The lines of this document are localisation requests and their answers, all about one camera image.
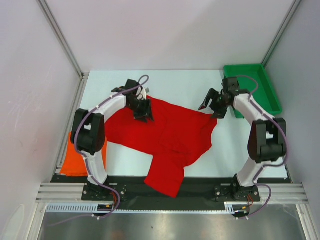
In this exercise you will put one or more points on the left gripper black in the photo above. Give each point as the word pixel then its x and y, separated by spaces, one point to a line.
pixel 145 113

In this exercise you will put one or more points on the aluminium frame post right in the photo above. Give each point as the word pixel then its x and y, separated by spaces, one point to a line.
pixel 281 31

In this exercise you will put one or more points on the white slotted cable duct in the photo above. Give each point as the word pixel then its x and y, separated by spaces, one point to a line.
pixel 95 208

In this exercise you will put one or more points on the aluminium frame rail left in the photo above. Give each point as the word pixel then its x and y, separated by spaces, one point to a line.
pixel 53 23

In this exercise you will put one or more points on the green plastic tray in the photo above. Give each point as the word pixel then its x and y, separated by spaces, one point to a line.
pixel 254 78

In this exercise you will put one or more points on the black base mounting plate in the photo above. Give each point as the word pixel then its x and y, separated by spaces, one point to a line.
pixel 137 193

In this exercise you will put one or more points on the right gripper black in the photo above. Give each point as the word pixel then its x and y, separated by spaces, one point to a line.
pixel 212 93

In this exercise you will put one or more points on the aluminium front rail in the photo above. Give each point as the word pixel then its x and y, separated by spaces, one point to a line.
pixel 282 192

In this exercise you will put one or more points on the red t-shirt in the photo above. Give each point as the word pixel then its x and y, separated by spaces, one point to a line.
pixel 176 138

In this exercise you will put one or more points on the orange folded t-shirt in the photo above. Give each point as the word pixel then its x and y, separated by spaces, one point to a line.
pixel 74 165

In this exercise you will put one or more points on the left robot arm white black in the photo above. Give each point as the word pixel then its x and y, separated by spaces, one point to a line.
pixel 88 130

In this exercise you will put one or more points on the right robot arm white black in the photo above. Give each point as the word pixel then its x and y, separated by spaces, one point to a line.
pixel 267 140

